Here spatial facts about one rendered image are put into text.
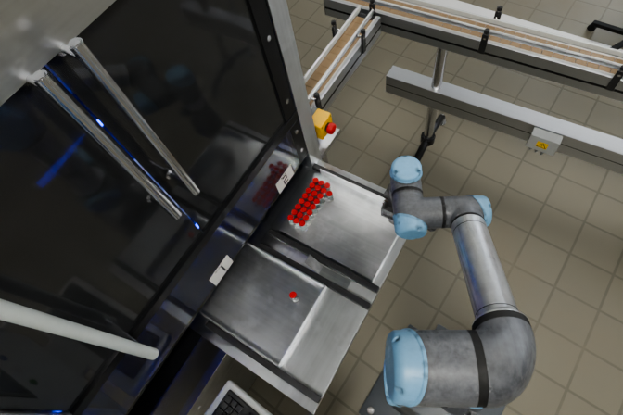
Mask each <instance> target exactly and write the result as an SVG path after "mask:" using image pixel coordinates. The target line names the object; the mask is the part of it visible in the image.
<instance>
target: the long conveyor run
mask: <svg viewBox="0 0 623 415"><path fill-rule="evenodd" d="M358 6H361V10H360V12H361V13H364V14H367V15H368V14H369V13H370V11H371V10H372V9H373V10H374V11H375V13H374V15H373V16H374V17H375V16H379V17H381V31H383V32H386V33H390V34H393V35H397V36H400V37H402V38H406V39H409V40H413V41H416V42H418V43H422V44H428V45H431V46H434V47H437V48H440V49H444V50H447V51H450V52H453V53H456V54H460V55H463V56H467V57H472V58H475V59H478V60H482V61H485V62H488V63H491V64H494V65H498V66H501V67H504V68H508V69H513V70H516V71H519V72H523V73H526V74H529V75H532V76H536V77H539V78H542V79H545V80H548V81H552V82H557V83H561V84H563V85H567V86H570V87H573V88H577V89H580V90H583V91H586V92H589V93H593V94H598V95H601V96H605V97H608V98H611V99H615V100H617V101H621V102H623V51H621V50H617V49H614V48H610V47H606V46H602V45H598V44H592V43H588V42H584V41H581V40H577V39H573V38H570V37H566V36H563V35H559V34H555V33H551V32H547V31H541V30H537V29H533V28H529V27H526V26H522V25H518V24H514V23H511V22H508V21H504V20H501V15H502V12H500V11H502V9H503V7H502V6H497V11H496V12H495V15H494V18H490V17H486V16H482V15H478V14H475V13H471V12H467V11H463V10H460V9H456V8H452V7H448V6H443V5H439V4H435V3H431V2H427V1H424V0H324V12H325V14H326V15H327V16H330V17H333V18H337V19H343V20H345V21H347V19H348V18H349V17H350V15H351V14H352V12H353V11H354V10H355V9H356V8H357V7H358Z"/></svg>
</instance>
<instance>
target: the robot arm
mask: <svg viewBox="0 0 623 415"><path fill-rule="evenodd" d="M389 174H390V184H389V185H388V188H387V190H386V191H385V193H384V196H385V197H386V198H385V200H383V202H384V203H382V204H383V205H382V207H381V216H383V217H385V218H387V219H388V221H389V222H390V223H391V224H393V225H394V229H395V233H396V234H397V235H398V236H399V237H400V238H402V239H408V240H413V239H416V238H422V237H424V236H425V235H426V233H427V230H429V231H430V232H434V231H435V230H436V229H438V228H451V232H452V235H453V239H454V243H455V246H456V249H457V253H458V257H459V260H460V263H461V267H462V271H463V275H464V280H465V284H466V288H467V291H468V294H469V298H470V302H471V305H472V309H473V312H474V316H475V319H474V321H473V323H472V330H413V329H410V328H404V329H401V330H394V331H392V332H390V333H389V334H388V337H387V341H386V350H385V360H384V386H385V394H386V399H387V402H388V403H389V405H391V406H396V407H431V408H443V409H444V410H445V411H447V412H448V413H450V414H451V415H475V414H477V413H479V412H480V411H481V410H482V409H483V408H487V409H493V408H498V407H502V406H505V405H507V404H509V403H511V402H512V401H514V400H515V399H516V398H517V397H519V396H520V395H521V394H522V393H523V392H524V390H525V389H526V387H527V386H528V383H529V381H530V379H531V376H532V374H533V372H534V368H535V363H536V341H535V336H534V333H533V331H532V328H531V325H530V323H529V320H528V317H527V316H526V315H525V314H524V313H522V312H520V311H518V308H517V306H516V303H515V300H514V297H513V294H512V292H511V289H510V286H509V284H508V282H507V279H506V277H505V274H504V271H503V269H502V264H501V262H500V260H499V257H498V255H497V252H496V249H495V247H494V244H493V242H492V240H491V237H490V233H489V230H488V226H489V225H490V223H491V219H492V210H491V206H490V201H489V199H488V198H487V197H485V196H484V195H462V196H436V197H423V190H422V182H421V177H422V174H423V172H422V165H421V163H420V162H419V160H418V159H416V158H415V157H411V156H401V157H397V158H396V159H395V160H394V161H393V162H392V165H391V169H390V171H389Z"/></svg>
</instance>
